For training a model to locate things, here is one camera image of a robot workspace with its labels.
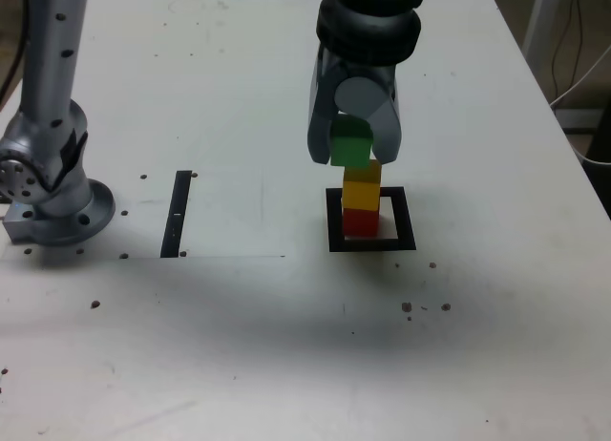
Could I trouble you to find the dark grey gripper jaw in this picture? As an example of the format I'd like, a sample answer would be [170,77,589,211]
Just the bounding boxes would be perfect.
[307,49,343,164]

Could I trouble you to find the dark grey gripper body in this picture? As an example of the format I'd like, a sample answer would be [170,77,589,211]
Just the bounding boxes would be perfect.
[328,53,397,98]

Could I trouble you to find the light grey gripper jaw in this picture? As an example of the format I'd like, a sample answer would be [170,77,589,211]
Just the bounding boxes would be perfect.
[334,75,403,166]

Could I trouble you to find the green cube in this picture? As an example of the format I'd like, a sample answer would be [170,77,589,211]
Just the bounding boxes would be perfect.
[329,115,374,169]

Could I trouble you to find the yellow cube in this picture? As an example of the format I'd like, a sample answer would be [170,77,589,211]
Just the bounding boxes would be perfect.
[342,159,383,213]

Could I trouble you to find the red cube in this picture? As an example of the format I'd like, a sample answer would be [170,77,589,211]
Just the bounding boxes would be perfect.
[342,207,379,238]

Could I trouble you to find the black tape square outline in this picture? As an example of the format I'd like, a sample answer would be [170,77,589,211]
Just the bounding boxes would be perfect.
[325,186,417,254]

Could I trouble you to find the black tape strip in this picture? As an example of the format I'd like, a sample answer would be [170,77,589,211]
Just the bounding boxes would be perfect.
[159,170,193,260]

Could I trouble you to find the grey bar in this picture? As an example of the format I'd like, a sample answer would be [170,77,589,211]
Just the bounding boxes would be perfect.
[553,107,606,133]

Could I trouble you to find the white metal frame leg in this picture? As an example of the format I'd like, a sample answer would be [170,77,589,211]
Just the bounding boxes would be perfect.
[522,0,558,65]

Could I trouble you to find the white cable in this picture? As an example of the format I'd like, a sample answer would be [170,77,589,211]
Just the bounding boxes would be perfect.
[548,44,611,108]

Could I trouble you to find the black hanging cable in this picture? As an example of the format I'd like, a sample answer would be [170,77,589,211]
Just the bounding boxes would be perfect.
[551,0,587,98]

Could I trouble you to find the long thin black cable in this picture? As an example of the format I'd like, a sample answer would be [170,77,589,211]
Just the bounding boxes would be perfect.
[0,0,31,103]

